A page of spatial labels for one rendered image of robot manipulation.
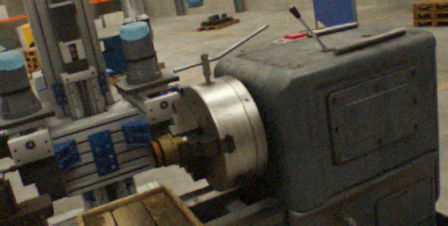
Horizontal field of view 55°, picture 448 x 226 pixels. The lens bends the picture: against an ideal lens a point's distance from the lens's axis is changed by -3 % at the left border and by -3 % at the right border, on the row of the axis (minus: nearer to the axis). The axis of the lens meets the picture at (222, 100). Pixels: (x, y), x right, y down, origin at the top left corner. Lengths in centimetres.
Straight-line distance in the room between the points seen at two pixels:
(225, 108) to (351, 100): 35
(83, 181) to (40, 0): 74
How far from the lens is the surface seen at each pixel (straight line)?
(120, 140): 179
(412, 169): 148
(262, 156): 118
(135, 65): 178
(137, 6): 191
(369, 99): 128
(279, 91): 111
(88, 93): 188
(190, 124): 126
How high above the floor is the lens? 152
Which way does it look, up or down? 16 degrees down
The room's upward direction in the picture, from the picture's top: 10 degrees counter-clockwise
